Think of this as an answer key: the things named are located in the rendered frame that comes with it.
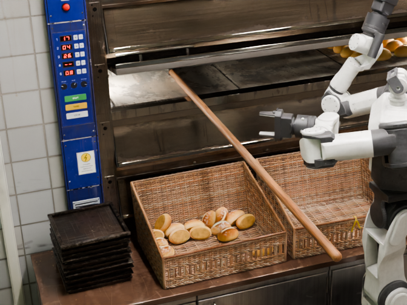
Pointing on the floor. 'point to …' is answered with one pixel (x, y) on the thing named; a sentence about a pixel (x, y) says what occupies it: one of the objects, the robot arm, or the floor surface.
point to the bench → (220, 283)
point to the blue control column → (71, 156)
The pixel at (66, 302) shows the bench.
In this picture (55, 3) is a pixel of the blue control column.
